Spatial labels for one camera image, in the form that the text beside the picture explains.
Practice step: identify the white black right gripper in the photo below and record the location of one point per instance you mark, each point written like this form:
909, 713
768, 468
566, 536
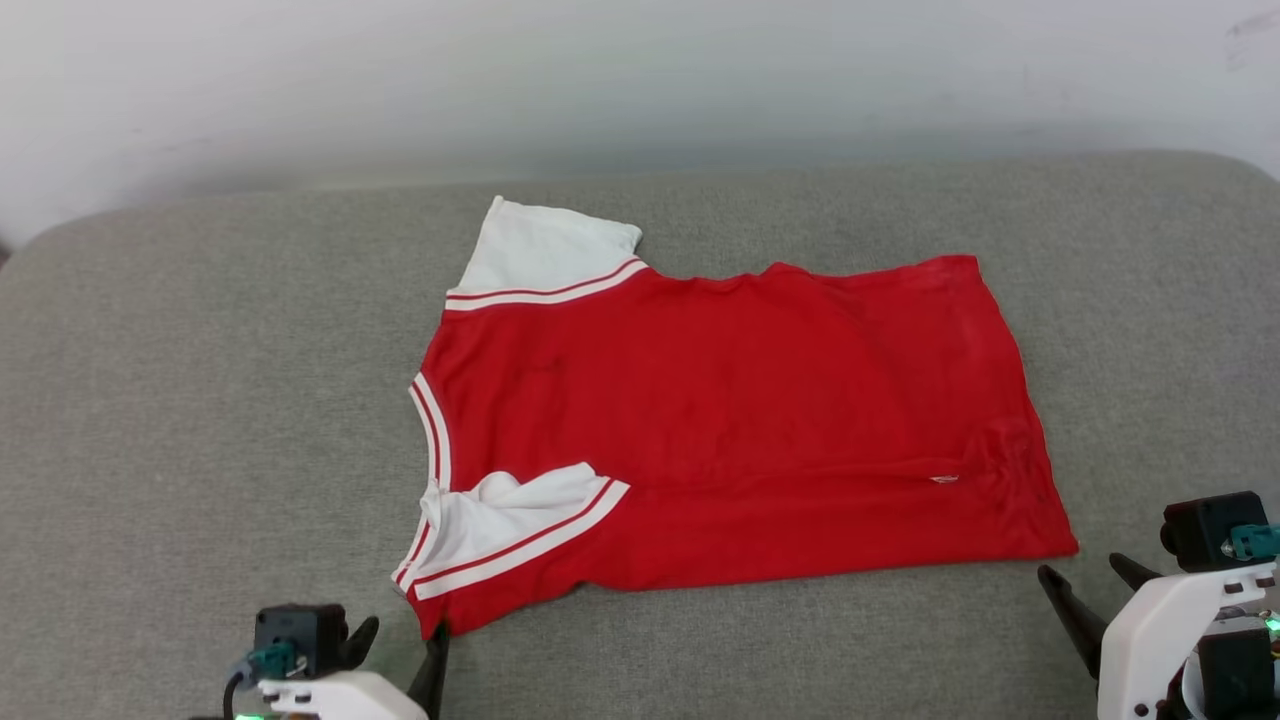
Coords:
1150, 650

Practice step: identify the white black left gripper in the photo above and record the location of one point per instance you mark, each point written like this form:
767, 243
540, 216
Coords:
350, 698

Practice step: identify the red and white shirt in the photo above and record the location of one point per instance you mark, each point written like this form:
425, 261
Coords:
720, 400

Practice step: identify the grey fabric sofa cushion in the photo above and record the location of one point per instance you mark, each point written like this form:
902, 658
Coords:
200, 400

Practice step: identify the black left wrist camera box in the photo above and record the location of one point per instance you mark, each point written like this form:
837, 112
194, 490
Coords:
300, 625

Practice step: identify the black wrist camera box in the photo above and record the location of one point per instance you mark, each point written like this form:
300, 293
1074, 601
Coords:
1200, 530
300, 625

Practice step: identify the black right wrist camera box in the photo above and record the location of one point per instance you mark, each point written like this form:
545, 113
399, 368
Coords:
1200, 530

